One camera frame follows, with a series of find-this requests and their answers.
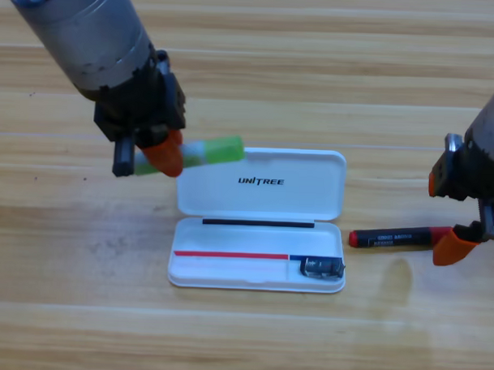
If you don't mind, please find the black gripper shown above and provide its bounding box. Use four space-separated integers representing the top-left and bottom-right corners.
92 47 190 179
425 132 494 269

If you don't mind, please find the green capped pen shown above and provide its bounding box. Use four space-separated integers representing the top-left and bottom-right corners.
131 131 247 180

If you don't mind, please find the red and black marker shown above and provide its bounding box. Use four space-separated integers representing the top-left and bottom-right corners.
348 222 453 252

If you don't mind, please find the white Unitree pencil case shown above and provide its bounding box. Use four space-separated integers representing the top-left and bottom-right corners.
166 144 350 295

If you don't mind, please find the black and blue eraser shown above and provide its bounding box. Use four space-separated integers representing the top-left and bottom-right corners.
299 255 346 281

